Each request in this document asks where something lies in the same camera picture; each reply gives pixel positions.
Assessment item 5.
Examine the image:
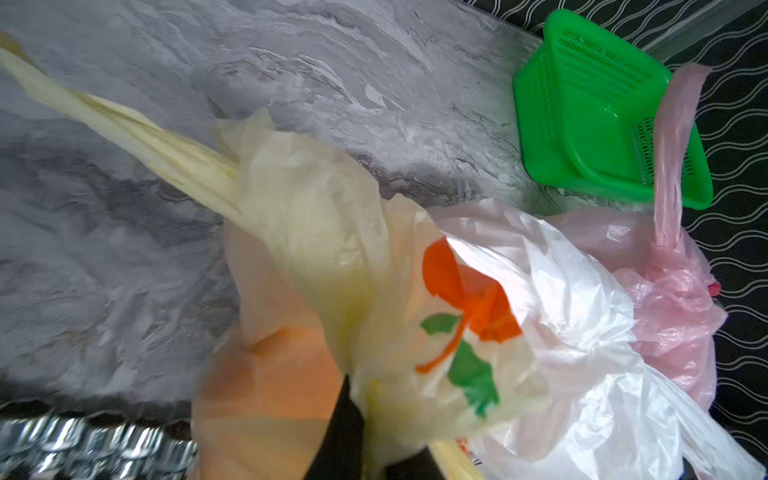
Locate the green plastic basket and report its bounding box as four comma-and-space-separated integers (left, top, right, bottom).
512, 8, 715, 212

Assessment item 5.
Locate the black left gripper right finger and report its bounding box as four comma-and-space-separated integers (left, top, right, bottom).
385, 447, 444, 480

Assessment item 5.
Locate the aluminium corner post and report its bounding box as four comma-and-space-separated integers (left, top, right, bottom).
642, 0, 763, 63

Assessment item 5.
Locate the pink plastic bag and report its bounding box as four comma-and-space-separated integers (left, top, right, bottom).
547, 64, 727, 410

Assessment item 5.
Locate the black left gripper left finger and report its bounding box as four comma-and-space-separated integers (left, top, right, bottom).
304, 376, 364, 480

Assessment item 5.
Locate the yellow plastic bag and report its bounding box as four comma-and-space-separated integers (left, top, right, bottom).
1, 36, 549, 479

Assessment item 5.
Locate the socket set holder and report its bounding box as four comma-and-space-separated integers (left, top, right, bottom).
1, 403, 198, 479

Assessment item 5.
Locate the white plastic bag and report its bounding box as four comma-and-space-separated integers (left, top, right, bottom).
430, 199, 766, 479

